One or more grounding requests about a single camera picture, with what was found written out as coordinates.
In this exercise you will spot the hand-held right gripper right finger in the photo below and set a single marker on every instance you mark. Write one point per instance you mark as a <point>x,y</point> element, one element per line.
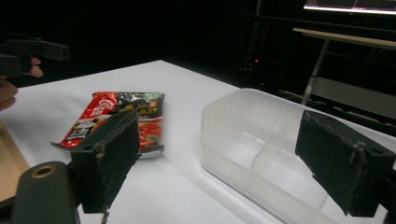
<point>339,165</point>

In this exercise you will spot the white table with metal legs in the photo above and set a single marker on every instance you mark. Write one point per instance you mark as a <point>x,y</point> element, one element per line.
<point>345,56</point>

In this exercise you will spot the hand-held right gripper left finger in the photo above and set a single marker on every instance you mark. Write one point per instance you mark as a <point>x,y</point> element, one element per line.
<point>107,158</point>

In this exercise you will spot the translucent plastic container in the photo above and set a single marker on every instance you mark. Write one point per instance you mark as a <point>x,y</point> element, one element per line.
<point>255,149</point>

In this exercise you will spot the red and black snack packet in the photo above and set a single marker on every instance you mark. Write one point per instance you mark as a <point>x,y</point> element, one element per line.
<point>146,124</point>

